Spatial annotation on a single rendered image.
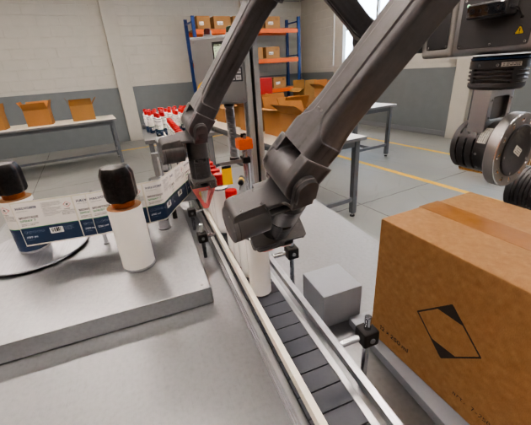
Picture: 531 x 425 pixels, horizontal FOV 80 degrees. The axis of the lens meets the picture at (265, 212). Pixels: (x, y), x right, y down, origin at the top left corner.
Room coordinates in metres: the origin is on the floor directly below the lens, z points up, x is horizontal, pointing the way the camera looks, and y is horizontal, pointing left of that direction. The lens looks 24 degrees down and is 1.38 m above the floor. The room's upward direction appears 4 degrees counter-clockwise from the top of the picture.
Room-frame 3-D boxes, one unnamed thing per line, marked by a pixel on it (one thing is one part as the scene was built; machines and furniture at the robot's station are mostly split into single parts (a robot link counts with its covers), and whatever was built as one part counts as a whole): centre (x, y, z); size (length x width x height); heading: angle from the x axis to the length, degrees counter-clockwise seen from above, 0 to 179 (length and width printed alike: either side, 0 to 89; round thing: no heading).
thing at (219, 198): (0.97, 0.14, 0.98); 0.05 x 0.05 x 0.20
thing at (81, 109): (5.73, 2.97, 0.97); 0.48 x 0.47 x 0.37; 29
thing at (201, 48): (1.09, 0.10, 1.38); 0.17 x 0.10 x 0.19; 74
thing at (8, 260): (0.93, 0.76, 0.89); 0.31 x 0.31 x 0.01
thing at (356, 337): (0.39, -0.14, 0.91); 0.07 x 0.03 x 0.17; 109
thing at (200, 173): (0.88, 0.18, 1.13); 0.10 x 0.07 x 0.07; 20
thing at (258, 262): (0.63, 0.02, 0.98); 0.05 x 0.05 x 0.20
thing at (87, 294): (0.93, 0.60, 0.86); 0.80 x 0.67 x 0.05; 19
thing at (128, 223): (0.80, 0.38, 1.03); 0.09 x 0.09 x 0.30
